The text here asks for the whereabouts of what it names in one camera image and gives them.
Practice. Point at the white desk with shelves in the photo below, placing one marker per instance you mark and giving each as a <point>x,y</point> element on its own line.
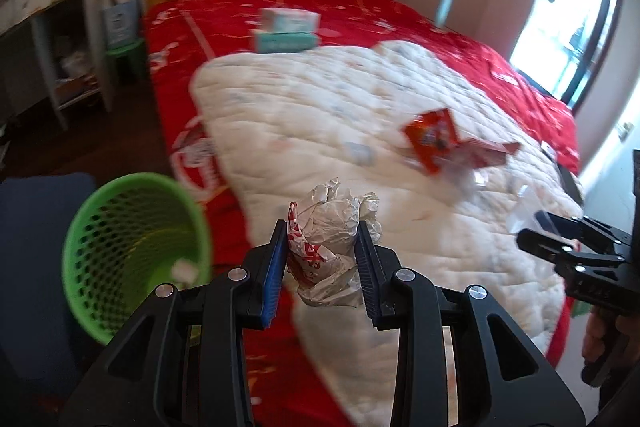
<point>45,12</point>

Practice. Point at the light blue gift bag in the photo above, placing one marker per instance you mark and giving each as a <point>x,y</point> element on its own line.
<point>120,24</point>

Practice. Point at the window with dark frame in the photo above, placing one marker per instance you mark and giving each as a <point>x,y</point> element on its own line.
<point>565,32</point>

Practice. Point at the clear plastic bag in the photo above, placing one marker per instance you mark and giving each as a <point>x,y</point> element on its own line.
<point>530,212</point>

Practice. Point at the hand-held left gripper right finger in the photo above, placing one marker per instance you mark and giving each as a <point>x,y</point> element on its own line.
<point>366,272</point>

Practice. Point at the red snack packet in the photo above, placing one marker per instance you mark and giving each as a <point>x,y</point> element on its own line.
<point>432,139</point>

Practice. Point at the green plastic stool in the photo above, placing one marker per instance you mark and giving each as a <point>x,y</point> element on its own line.
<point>125,57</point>

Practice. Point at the teal tissue box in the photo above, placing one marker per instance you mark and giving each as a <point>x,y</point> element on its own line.
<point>285,42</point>

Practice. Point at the blue chair cushion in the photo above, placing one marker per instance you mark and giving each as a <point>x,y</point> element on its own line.
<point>35,282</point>

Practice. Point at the person's right hand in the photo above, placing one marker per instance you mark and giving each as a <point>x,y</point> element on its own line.
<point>595,334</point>

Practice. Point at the black flat object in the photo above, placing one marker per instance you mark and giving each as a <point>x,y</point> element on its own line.
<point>570,182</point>

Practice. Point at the white paper wrapper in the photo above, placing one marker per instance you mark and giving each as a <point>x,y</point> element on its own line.
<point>325,227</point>

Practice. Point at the white quilted blanket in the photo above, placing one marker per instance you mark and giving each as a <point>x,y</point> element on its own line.
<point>325,117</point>

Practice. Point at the green plastic mesh basket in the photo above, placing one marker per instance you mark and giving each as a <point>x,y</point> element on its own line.
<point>130,227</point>

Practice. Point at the wooden bed with red cover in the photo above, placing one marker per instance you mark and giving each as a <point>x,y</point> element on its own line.
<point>210,32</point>

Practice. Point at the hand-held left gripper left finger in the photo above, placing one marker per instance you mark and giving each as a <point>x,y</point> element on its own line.
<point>274,279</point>

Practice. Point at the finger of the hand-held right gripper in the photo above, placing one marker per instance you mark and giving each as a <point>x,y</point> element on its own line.
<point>590,232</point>
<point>555,249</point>

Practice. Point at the red flat wrapper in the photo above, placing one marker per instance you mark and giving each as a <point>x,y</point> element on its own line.
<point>492,152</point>

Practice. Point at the white tissue box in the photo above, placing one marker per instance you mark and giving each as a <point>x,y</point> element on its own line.
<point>290,19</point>

